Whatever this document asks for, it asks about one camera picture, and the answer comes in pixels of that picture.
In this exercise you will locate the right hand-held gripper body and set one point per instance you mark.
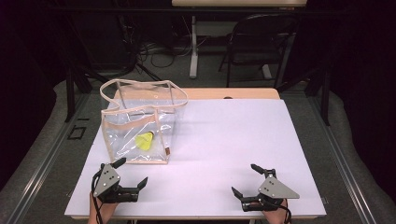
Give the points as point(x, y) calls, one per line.
point(274, 189)

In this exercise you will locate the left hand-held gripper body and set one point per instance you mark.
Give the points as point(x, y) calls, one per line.
point(107, 183)

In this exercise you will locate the yellow shuttlecock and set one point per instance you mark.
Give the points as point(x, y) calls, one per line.
point(144, 141)

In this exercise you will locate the clear plastic tote bag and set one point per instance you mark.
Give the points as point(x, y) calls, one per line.
point(141, 124)

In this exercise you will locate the person's right hand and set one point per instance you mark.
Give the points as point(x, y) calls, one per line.
point(275, 216)

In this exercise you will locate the person's left hand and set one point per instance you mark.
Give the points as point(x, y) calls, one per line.
point(104, 211)

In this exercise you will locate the white table mat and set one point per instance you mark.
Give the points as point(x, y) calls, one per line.
point(224, 140)

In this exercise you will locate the black metal stand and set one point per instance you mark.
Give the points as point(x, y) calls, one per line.
point(70, 93)
point(325, 93)

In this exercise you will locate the black folding chair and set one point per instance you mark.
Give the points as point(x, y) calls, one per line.
point(258, 46)

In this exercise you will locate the white-legged desk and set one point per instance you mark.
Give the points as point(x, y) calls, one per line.
point(194, 46)

